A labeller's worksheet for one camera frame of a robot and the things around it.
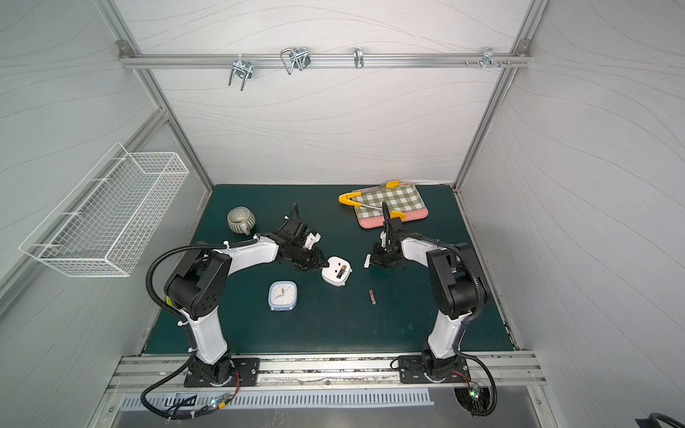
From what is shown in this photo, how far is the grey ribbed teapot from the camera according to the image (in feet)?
3.31

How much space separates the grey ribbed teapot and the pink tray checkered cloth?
17.1 inches

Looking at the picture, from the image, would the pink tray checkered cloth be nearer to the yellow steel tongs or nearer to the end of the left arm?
the yellow steel tongs

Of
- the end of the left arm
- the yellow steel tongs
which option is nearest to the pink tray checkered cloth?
the yellow steel tongs

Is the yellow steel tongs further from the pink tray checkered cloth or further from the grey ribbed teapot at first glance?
the grey ribbed teapot

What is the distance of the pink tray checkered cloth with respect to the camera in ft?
3.62
